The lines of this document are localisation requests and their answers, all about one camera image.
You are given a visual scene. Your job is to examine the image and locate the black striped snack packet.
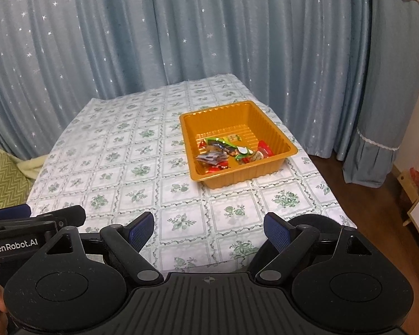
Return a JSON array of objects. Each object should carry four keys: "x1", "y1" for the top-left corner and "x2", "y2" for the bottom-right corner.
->
[{"x1": 196, "y1": 150, "x2": 227, "y2": 164}]

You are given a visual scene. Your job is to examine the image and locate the red white snack packet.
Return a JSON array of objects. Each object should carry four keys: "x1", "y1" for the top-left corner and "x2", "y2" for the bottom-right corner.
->
[{"x1": 256, "y1": 140, "x2": 275, "y2": 157}]

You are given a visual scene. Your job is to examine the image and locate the blue star curtain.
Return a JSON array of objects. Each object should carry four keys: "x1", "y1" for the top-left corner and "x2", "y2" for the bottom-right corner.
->
[{"x1": 0, "y1": 0, "x2": 381, "y2": 163}]

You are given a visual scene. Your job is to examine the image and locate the wooden box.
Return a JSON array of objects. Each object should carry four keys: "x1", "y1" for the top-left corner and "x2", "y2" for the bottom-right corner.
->
[{"x1": 396, "y1": 167, "x2": 419, "y2": 206}]

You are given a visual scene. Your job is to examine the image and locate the blue curtain with lace trim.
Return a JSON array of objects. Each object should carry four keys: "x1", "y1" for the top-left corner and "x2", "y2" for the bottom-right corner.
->
[{"x1": 342, "y1": 0, "x2": 419, "y2": 184}]

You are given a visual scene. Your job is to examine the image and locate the orange plastic tray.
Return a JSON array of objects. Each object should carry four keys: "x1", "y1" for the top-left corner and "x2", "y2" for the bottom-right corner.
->
[{"x1": 179, "y1": 100, "x2": 298, "y2": 190}]

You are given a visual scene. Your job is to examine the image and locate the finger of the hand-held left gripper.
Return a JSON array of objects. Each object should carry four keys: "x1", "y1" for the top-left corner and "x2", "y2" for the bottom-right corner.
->
[
  {"x1": 0, "y1": 205, "x2": 31, "y2": 221},
  {"x1": 31, "y1": 205, "x2": 86, "y2": 233}
]

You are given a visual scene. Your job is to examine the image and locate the large red candy packet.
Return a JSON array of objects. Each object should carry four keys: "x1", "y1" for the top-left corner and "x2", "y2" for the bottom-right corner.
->
[{"x1": 207, "y1": 162, "x2": 231, "y2": 174}]

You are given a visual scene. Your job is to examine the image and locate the green zigzag cushion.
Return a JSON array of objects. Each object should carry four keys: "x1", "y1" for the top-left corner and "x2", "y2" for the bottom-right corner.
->
[{"x1": 0, "y1": 145, "x2": 34, "y2": 213}]

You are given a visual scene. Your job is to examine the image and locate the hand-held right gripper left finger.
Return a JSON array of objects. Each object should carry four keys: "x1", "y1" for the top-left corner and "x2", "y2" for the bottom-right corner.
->
[{"x1": 38, "y1": 212, "x2": 164, "y2": 287}]

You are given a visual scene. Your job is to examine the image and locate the floral tablecloth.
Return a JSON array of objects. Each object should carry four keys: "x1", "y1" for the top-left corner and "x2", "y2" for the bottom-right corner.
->
[{"x1": 27, "y1": 73, "x2": 358, "y2": 274}]

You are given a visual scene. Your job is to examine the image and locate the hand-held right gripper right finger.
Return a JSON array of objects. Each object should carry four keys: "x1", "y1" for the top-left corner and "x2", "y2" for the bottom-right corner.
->
[{"x1": 256, "y1": 212, "x2": 381, "y2": 286}]

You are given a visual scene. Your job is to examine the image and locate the cream blanket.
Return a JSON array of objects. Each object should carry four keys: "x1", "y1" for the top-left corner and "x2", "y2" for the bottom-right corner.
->
[{"x1": 7, "y1": 154, "x2": 49, "y2": 183}]

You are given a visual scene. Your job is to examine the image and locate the green snack packet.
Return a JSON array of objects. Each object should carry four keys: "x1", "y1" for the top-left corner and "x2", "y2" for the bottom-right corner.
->
[{"x1": 204, "y1": 137, "x2": 236, "y2": 149}]

